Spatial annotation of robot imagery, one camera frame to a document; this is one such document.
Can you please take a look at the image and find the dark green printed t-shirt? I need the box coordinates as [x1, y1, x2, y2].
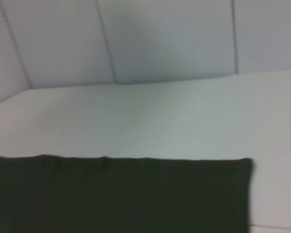
[0, 154, 255, 233]

